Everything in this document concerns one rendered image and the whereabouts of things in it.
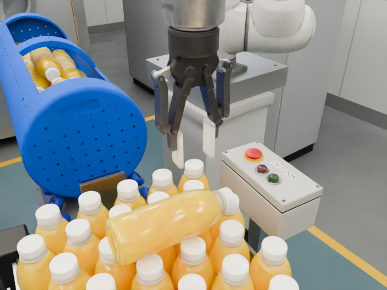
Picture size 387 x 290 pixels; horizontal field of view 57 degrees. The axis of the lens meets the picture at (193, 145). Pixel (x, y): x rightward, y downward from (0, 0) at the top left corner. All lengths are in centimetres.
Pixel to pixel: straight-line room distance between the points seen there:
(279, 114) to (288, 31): 128
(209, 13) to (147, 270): 36
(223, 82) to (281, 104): 180
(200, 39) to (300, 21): 72
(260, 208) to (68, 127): 43
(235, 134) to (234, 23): 38
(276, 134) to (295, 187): 179
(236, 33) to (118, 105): 53
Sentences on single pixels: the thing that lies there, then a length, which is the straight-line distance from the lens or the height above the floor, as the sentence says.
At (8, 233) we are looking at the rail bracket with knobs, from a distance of 81.
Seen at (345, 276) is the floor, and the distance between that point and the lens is 208.
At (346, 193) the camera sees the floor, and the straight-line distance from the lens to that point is 260.
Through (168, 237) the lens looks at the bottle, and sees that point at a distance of 52.
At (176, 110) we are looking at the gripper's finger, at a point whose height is 128.
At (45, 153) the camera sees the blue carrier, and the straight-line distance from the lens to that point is 82.
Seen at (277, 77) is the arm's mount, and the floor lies 104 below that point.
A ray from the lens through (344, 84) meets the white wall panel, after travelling 359.
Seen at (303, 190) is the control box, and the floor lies 110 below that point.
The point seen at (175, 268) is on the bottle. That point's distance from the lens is 59.
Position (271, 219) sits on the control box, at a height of 105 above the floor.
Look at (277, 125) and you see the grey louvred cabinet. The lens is 245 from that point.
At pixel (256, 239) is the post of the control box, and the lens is 84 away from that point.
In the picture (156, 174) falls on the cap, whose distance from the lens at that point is 70.
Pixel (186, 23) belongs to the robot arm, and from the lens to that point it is 49.
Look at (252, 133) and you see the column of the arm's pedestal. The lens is 136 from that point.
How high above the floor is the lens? 152
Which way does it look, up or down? 32 degrees down
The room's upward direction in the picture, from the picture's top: straight up
